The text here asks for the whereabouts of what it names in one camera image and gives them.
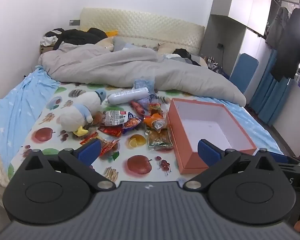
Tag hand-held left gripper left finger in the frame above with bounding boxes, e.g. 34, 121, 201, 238
22, 139, 116, 192

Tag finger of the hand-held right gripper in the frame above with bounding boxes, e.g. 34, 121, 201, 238
266, 151, 300, 168

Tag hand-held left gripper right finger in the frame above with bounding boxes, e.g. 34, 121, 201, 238
185, 139, 278, 192

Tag red foil snack packet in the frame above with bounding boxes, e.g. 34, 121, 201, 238
97, 126, 123, 137

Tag orange cardboard box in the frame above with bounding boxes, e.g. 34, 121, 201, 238
166, 98, 258, 175

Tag brown-red snack packet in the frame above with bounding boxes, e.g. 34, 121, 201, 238
129, 100, 146, 116

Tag small red snack packet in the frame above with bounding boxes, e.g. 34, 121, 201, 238
80, 132, 98, 146
100, 140, 121, 157

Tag brown snack packet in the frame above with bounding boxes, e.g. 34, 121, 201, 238
92, 112, 107, 126

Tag fruit-print mat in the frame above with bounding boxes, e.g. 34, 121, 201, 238
7, 81, 240, 183

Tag clear red-label snack packet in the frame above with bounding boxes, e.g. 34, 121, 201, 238
104, 110, 128, 127

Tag white plush duck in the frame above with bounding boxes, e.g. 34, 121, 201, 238
59, 88, 107, 137

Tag long spicy strip packet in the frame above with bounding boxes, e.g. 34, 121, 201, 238
145, 126, 175, 152

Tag blue curtain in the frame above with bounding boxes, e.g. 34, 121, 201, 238
249, 47, 290, 126

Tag orange snack packet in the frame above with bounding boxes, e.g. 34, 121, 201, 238
143, 114, 168, 132

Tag white spray bottle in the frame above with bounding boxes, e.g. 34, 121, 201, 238
105, 88, 150, 105

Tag light blue clear packet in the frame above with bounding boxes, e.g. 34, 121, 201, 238
133, 79, 156, 95

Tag light blue bed sheet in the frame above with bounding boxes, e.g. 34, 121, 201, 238
0, 66, 284, 180

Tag blue chair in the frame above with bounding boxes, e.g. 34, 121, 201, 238
229, 53, 259, 95

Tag grey duvet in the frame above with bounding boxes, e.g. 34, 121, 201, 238
38, 42, 247, 107

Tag dark clothes pile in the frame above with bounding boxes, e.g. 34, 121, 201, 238
172, 48, 202, 67

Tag brown cardboard box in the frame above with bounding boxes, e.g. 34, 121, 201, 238
39, 44, 56, 55

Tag beige pillow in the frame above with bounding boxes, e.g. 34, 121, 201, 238
157, 42, 181, 57

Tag grey-blue pillow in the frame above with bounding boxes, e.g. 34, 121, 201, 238
112, 36, 158, 53

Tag hanging dark clothes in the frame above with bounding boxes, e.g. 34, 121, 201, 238
265, 6, 300, 82

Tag black jacket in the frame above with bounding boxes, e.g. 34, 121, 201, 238
52, 27, 108, 51

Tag white and black clothes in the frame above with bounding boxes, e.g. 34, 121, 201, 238
41, 29, 63, 47

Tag cream quilted headboard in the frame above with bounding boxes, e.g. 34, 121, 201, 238
79, 7, 205, 55

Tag grey wardrobe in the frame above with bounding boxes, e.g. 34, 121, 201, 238
202, 0, 275, 75

